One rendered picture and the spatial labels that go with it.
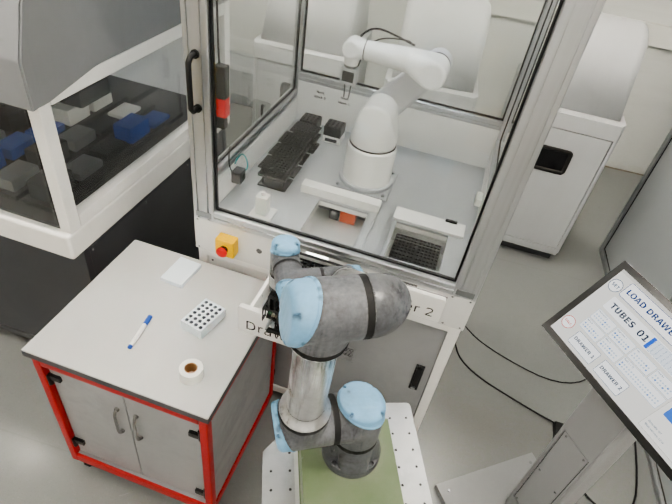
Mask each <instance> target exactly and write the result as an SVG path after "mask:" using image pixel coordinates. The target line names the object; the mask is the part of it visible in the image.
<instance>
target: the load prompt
mask: <svg viewBox="0 0 672 504"><path fill-rule="evenodd" d="M618 295H619V296H620V297H621V298H622V299H623V300H624V301H625V302H626V303H627V304H628V305H630V306H631V307H632V308H633V309H634V310H635V311H636V312H637V313H638V314H639V315H640V316H641V317H642V318H643V319H644V320H645V321H646V322H647V323H648V324H649V325H650V326H651V327H652V328H653V329H654V330H655V331H656V332H657V333H658V334H659V335H660V336H661V337H662V338H663V339H664V340H665V341H666V342H668V343H669V344H670V345H671V346H672V318H671V317H670V316H669V315H667V314H666V313H665V312H664V311H663V310H662V309H661V308H660V307H659V306H658V305H657V304H656V303H654V302H653V301H652V300H651V299H650V298H649V297H648V296H647V295H646V294H645V293H644V292H643V291H642V290H640V289H639V288H638V287H637V286H636V285H635V284H634V283H632V284H630V285H629V286H628V287H627V288H625V289H624V290H623V291H621V292H620V293H619V294H618Z"/></svg>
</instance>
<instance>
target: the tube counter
mask: <svg viewBox="0 0 672 504"><path fill-rule="evenodd" d="M631 336H632V337H633V338H634V339H635V340H636V341H637V342H638V343H639V344H640V345H641V346H642V347H643V348H644V349H645V350H646V351H647V352H648V353H649V354H650V355H651V356H652V357H653V358H654V359H655V360H656V361H657V362H658V363H659V364H660V365H661V366H662V367H663V368H664V370H665V371H666V372H667V373H668V374H669V375H670V376H671V377H672V352H671V351H670V350H669V349H668V348H667V347H666V346H665V345H664V344H663V343H662V342H661V341H660V340H659V339H658V338H657V337H656V336H655V335H654V334H653V333H652V332H651V331H650V330H649V329H648V328H647V327H646V326H645V325H644V326H643V327H642V328H640V329H639V330H637V331H636V332H635V333H633V334H632V335H631Z"/></svg>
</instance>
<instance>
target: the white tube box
mask: <svg viewBox="0 0 672 504"><path fill-rule="evenodd" d="M224 317H226V309H225V308H223V307H221V306H220V305H218V304H216V303H214V302H212V301H210V300H209V299H207V298H206V299H204V300H203V301H202V302H201V303H200V304H199V305H197V306H196V307H195V308H194V309H193V310H192V311H191V312H189V313H188V314H187V315H186V316H185V317H184V318H183V319H181V320H180V321H181V328H182V329H184V330H186V331H187V332H189V333H191V334H193V335H194V336H196V337H198V338H199V339H202V338H203V337H205V336H206V335H207V334H208V333H209V332H210V331H211V330H212V329H213V328H214V327H215V326H216V325H217V324H218V323H219V322H220V321H221V320H222V319H223V318H224Z"/></svg>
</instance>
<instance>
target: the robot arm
mask: <svg viewBox="0 0 672 504"><path fill-rule="evenodd" d="M300 251H301V249H300V242H299V240H298V239H297V238H296V237H294V236H292V235H289V234H281V235H278V236H276V237H275V238H274V239H273V240H272V243H271V248H270V269H269V289H270V291H271V292H270V294H269V298H268V299H267V301H266V303H265V304H264V306H263V308H262V321H263V319H264V318H265V316H266V318H268V319H269V320H268V322H267V324H266V327H265V329H267V328H268V327H269V326H271V328H274V329H275V327H276V325H278V326H279V330H280V335H281V339H282V341H283V343H284V344H285V345H286V346H288V347H290V348H291V349H292V350H293V353H292V361H291V369H290V377H289V385H288V390H287V391H286V392H285V393H284V394H283V395H282V397H281V399H277V400H276V401H273V402H272V403H271V412H272V419H273V426H274V433H275V439H276V445H277V449H278V450H279V451H280V452H283V453H284V452H292V453H293V452H296V451H300V450H307V449H313V448H320V447H322V448H321V450H322V456H323V459H324V462H325V463H326V465H327V466H328V468H329V469H330V470H331V471H332V472H334V473H335V474H337V475H339V476H341V477H343V478H347V479H358V478H362V477H365V476H367V475H368V474H370V473H371V472H372V471H373V470H374V469H375V467H376V466H377V464H378V461H379V458H380V453H381V446H380V441H379V438H378V437H379V434H380V431H381V427H382V425H383V423H384V421H385V413H386V403H385V400H384V398H383V396H382V394H381V393H380V392H379V391H378V390H377V389H376V388H374V387H373V386H372V385H371V384H369V383H366V382H362V381H352V382H348V383H346V384H345V385H344V386H343V387H342V388H341V389H340V390H339V392H338V393H330V394H328V393H329V389H330V384H331V380H332V376H333V372H334V368H335V363H336V359H337V358H338V357H340V356H341V355H342V354H343V353H344V352H345V350H346V349H347V347H348V344H349V341H356V340H366V339H374V338H379V337H382V336H385V335H388V334H390V333H392V332H393V331H395V330H396V329H397V328H399V327H400V326H401V325H402V324H403V322H404V321H405V320H406V318H407V317H408V314H409V312H410V308H411V296H410V292H409V289H408V288H407V286H406V284H405V283H404V282H403V281H402V280H401V279H399V278H398V277H396V276H393V275H390V274H386V273H365V272H363V270H362V268H361V266H359V265H350V264H347V265H343V266H328V267H314V268H302V265H301V261H300ZM264 310H265V313H264ZM266 310H267V311H268V313H267V315H266ZM263 314H264V315H263Z"/></svg>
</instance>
